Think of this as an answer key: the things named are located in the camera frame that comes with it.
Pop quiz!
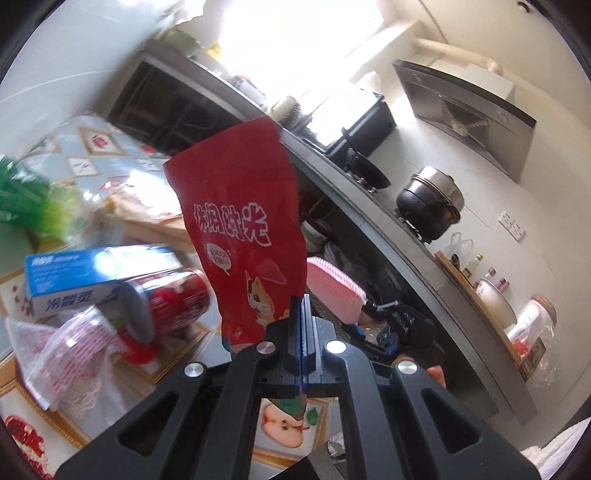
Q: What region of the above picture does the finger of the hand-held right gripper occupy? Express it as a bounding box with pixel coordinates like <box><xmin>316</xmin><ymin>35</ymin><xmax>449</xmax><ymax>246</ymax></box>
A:
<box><xmin>342</xmin><ymin>319</ymin><xmax>385</xmax><ymax>354</ymax></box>

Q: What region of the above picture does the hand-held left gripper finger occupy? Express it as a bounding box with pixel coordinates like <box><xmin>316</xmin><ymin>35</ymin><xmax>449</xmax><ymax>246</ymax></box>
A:
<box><xmin>55</xmin><ymin>295</ymin><xmax>310</xmax><ymax>480</ymax></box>
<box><xmin>302</xmin><ymin>295</ymin><xmax>542</xmax><ymax>480</ymax></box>

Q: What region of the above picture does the red snack pouch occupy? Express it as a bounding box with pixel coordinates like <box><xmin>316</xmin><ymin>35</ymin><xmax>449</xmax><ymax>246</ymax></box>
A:
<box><xmin>163</xmin><ymin>115</ymin><xmax>309</xmax><ymax>421</ymax></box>

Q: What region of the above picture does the green drink bottle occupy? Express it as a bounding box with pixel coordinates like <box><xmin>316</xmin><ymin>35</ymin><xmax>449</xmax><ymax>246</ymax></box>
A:
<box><xmin>0</xmin><ymin>154</ymin><xmax>93</xmax><ymax>241</ymax></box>

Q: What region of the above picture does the person's right hand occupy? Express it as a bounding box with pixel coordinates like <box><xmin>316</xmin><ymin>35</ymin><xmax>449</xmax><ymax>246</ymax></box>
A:
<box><xmin>394</xmin><ymin>353</ymin><xmax>447</xmax><ymax>391</ymax></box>

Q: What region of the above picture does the grey kitchen counter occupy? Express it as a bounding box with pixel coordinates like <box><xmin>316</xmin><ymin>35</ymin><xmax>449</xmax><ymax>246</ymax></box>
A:
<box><xmin>106</xmin><ymin>39</ymin><xmax>542</xmax><ymax>428</ymax></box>

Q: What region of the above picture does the yellow capped sauce bottle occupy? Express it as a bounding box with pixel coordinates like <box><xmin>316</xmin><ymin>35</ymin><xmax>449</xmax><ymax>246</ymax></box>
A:
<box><xmin>462</xmin><ymin>252</ymin><xmax>484</xmax><ymax>278</ymax></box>

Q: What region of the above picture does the white cooker pot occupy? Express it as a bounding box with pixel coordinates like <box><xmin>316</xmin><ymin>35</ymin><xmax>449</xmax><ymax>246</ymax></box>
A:
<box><xmin>475</xmin><ymin>277</ymin><xmax>519</xmax><ymax>329</ymax></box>

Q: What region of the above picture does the stack of white dishes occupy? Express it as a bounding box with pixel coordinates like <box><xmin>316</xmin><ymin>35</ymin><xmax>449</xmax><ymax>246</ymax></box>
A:
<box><xmin>300</xmin><ymin>220</ymin><xmax>334</xmax><ymax>256</ymax></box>

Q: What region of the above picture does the white plastic bag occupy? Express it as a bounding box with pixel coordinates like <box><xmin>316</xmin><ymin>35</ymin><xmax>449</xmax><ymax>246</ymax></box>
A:
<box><xmin>448</xmin><ymin>232</ymin><xmax>476</xmax><ymax>265</ymax></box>

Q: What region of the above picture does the white lidded jar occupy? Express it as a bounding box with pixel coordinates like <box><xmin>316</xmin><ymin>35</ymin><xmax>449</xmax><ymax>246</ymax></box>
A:
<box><xmin>505</xmin><ymin>294</ymin><xmax>558</xmax><ymax>376</ymax></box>

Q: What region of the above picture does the red drink can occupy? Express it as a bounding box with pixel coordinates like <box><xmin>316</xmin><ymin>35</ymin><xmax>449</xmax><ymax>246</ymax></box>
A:
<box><xmin>113</xmin><ymin>268</ymin><xmax>213</xmax><ymax>348</ymax></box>

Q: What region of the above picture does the black pot with steel lid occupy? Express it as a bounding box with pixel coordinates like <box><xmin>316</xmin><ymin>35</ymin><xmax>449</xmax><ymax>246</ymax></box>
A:
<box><xmin>396</xmin><ymin>166</ymin><xmax>465</xmax><ymax>244</ymax></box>

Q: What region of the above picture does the black wok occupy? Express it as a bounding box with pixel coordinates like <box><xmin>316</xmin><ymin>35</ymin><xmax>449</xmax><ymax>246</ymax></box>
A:
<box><xmin>344</xmin><ymin>148</ymin><xmax>393</xmax><ymax>193</ymax></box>

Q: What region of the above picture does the white fuzzy cloth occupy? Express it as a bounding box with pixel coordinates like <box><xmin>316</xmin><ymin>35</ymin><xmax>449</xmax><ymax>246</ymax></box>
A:
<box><xmin>525</xmin><ymin>422</ymin><xmax>588</xmax><ymax>480</ymax></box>

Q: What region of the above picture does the black countertop appliance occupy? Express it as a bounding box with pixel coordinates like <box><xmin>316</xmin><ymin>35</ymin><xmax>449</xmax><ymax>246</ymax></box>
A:
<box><xmin>307</xmin><ymin>91</ymin><xmax>399</xmax><ymax>158</ymax></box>

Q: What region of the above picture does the white canister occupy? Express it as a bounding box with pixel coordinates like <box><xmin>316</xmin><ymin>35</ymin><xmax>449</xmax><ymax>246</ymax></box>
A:
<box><xmin>270</xmin><ymin>95</ymin><xmax>299</xmax><ymax>123</ymax></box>

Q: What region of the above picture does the clear bag with red print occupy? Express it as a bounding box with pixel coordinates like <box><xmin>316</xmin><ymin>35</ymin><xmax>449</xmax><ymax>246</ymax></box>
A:
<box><xmin>6</xmin><ymin>305</ymin><xmax>163</xmax><ymax>412</ymax></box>

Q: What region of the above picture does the blue and white box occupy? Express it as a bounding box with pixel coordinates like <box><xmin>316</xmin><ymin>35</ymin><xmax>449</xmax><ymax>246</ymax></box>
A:
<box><xmin>24</xmin><ymin>246</ymin><xmax>186</xmax><ymax>320</ymax></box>

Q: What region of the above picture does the steel range hood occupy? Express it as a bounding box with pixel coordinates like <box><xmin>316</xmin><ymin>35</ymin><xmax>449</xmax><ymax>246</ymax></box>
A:
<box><xmin>392</xmin><ymin>59</ymin><xmax>539</xmax><ymax>184</ymax></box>

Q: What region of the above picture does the fruit print tablecloth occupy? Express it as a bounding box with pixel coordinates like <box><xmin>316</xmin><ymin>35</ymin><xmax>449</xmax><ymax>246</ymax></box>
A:
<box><xmin>0</xmin><ymin>113</ymin><xmax>343</xmax><ymax>480</ymax></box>

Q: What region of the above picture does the bright window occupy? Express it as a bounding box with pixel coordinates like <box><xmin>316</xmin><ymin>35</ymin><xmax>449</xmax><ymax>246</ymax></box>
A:
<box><xmin>217</xmin><ymin>0</ymin><xmax>389</xmax><ymax>100</ymax></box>

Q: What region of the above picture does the white wall socket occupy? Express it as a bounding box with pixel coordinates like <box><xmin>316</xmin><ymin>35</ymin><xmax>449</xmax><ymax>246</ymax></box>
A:
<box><xmin>498</xmin><ymin>210</ymin><xmax>527</xmax><ymax>241</ymax></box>

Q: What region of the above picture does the beige exhaust duct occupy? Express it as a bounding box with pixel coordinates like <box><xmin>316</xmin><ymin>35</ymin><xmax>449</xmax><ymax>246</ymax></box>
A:
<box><xmin>412</xmin><ymin>37</ymin><xmax>505</xmax><ymax>77</ymax></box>

